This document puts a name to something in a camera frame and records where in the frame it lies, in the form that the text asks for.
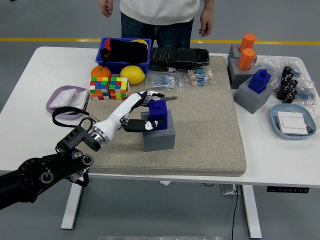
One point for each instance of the blue square seal with knob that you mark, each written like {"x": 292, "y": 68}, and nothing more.
{"x": 160, "y": 112}
{"x": 258, "y": 82}

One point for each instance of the grey box under table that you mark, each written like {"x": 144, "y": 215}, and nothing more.
{"x": 228, "y": 190}

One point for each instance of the small circuit board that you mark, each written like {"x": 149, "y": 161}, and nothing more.
{"x": 310, "y": 130}

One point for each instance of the clear bag of resistors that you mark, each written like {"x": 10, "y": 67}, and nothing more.
{"x": 162, "y": 81}
{"x": 200, "y": 77}

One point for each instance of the person's left forearm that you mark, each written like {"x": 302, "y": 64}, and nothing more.
{"x": 208, "y": 5}

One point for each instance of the white table leg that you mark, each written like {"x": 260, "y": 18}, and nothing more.
{"x": 72, "y": 205}
{"x": 252, "y": 215}

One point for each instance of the blue-grey tray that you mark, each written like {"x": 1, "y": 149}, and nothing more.
{"x": 275, "y": 117}

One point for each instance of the blue plastic bin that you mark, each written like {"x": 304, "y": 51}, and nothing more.
{"x": 125, "y": 66}

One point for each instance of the yellow item in bin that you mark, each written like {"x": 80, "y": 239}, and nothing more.
{"x": 140, "y": 41}

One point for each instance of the grey seal holder block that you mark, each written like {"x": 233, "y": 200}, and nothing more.
{"x": 160, "y": 142}
{"x": 237, "y": 77}
{"x": 233, "y": 52}
{"x": 250, "y": 100}

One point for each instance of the person's left hand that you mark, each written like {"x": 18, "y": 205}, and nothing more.
{"x": 207, "y": 23}

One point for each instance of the person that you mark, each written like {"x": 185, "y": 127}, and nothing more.
{"x": 157, "y": 30}

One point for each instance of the multicolour puzzle cube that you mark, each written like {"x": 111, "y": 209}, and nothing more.
{"x": 119, "y": 87}
{"x": 99, "y": 87}

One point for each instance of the white wall switch panel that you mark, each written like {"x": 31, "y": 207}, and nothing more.
{"x": 80, "y": 100}
{"x": 292, "y": 123}
{"x": 62, "y": 98}

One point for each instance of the purple tray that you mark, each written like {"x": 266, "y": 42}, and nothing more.
{"x": 53, "y": 96}

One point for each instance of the black cloth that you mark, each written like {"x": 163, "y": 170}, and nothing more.
{"x": 125, "y": 50}

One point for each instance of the grey-brown fabric mat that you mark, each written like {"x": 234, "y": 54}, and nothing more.
{"x": 200, "y": 137}

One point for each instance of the black capacitors cluster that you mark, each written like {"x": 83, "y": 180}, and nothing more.
{"x": 287, "y": 87}

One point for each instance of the orange fruit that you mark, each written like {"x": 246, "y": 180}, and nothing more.
{"x": 101, "y": 72}

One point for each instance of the black marker pen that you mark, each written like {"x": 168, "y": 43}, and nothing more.
{"x": 171, "y": 98}

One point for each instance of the orange cylinder seal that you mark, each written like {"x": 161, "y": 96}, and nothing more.
{"x": 248, "y": 41}
{"x": 246, "y": 60}

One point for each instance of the yellow lemon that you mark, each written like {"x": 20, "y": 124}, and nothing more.
{"x": 132, "y": 74}

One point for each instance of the black table control panel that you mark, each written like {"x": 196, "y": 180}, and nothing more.
{"x": 287, "y": 190}

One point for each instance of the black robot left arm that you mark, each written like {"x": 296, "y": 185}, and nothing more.
{"x": 35, "y": 172}

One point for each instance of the person's right hand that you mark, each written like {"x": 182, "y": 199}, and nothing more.
{"x": 105, "y": 7}

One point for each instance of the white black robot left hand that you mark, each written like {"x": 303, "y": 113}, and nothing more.
{"x": 117, "y": 118}

